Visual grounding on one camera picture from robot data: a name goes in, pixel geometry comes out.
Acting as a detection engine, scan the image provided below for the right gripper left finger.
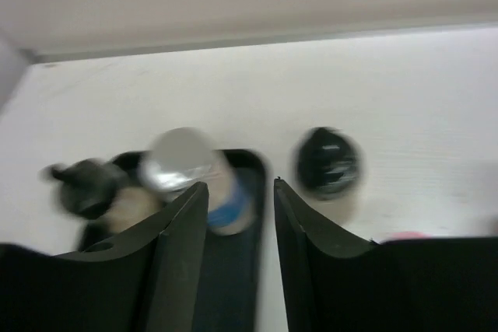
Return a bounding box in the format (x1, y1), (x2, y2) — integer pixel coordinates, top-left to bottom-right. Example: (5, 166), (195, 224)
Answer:
(1, 183), (209, 331)

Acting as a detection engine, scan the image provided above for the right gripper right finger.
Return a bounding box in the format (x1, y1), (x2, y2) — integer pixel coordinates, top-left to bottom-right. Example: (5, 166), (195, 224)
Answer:
(274, 179), (497, 331)

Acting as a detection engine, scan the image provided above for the pink-cap spice bottle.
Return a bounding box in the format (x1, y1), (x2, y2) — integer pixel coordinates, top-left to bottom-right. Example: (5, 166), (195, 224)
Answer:
(384, 231), (430, 242)

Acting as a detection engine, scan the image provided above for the black grinder-cap spice bottle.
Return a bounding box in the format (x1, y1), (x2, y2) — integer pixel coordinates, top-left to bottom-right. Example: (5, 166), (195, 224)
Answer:
(42, 159), (162, 235)

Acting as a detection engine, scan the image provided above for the tall blue-band spice jar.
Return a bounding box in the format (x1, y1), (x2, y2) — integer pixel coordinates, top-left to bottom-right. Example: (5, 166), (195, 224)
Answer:
(137, 128), (256, 236)

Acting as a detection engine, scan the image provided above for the black knob-cap spice bottle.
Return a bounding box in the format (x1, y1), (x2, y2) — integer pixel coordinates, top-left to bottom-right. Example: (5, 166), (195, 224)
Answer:
(293, 127), (364, 225)

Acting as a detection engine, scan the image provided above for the black plastic tray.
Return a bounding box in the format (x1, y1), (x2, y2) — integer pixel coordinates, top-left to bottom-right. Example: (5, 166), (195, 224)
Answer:
(75, 148), (272, 332)

